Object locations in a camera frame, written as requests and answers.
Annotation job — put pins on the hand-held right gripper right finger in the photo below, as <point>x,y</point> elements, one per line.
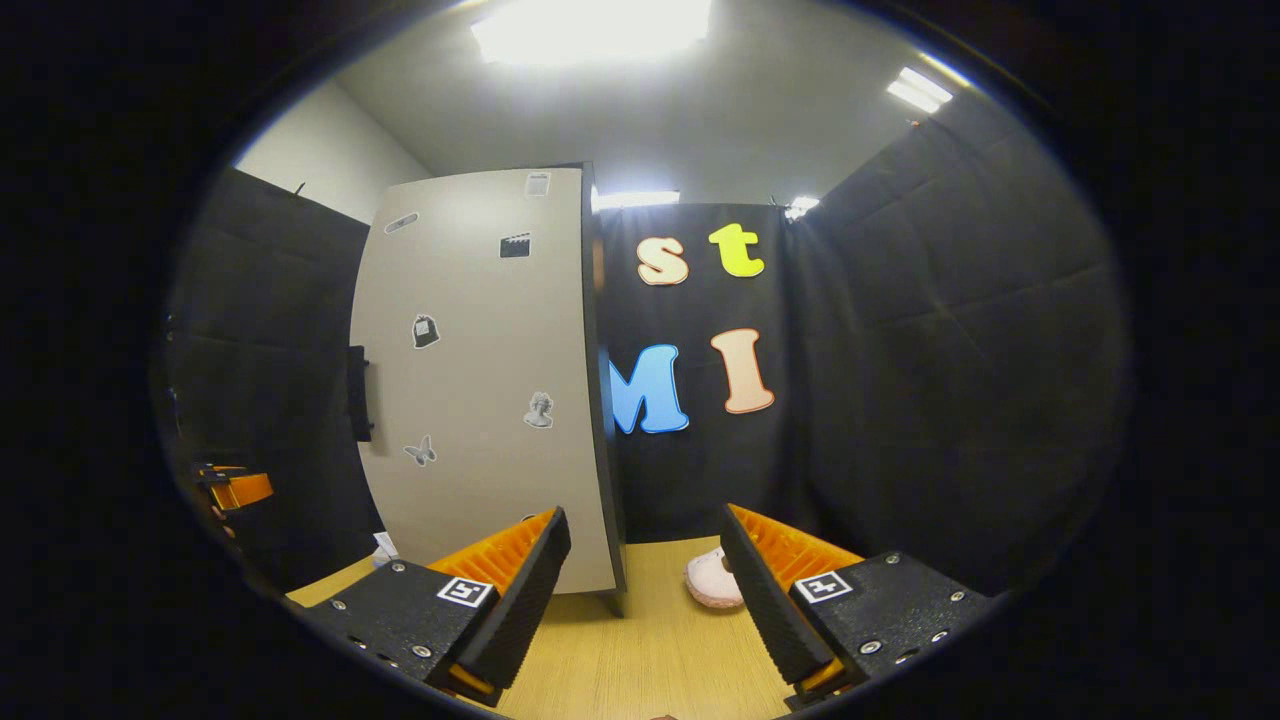
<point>765,600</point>

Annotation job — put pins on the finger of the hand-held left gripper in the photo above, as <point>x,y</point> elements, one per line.
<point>240,490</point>
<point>220,468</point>

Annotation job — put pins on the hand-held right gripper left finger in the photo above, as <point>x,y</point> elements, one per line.
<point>520,590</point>

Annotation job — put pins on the dark grey cabinet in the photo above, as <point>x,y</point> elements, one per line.
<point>604,400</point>

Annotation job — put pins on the light grey cabinet door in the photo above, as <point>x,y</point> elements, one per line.
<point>480,350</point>

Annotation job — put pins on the pink plush toy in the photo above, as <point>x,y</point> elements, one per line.
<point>712,582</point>

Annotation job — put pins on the small white box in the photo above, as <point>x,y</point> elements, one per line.
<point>384,550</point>

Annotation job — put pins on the black backdrop cloth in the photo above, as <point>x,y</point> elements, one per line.
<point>900,400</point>

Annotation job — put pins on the small ceiling light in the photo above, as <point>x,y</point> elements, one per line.
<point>801,208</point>
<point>920,90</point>

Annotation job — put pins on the long ceiling light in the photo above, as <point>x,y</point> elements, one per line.
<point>635,199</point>

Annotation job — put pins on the large ceiling light panel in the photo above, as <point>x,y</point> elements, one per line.
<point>590,30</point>

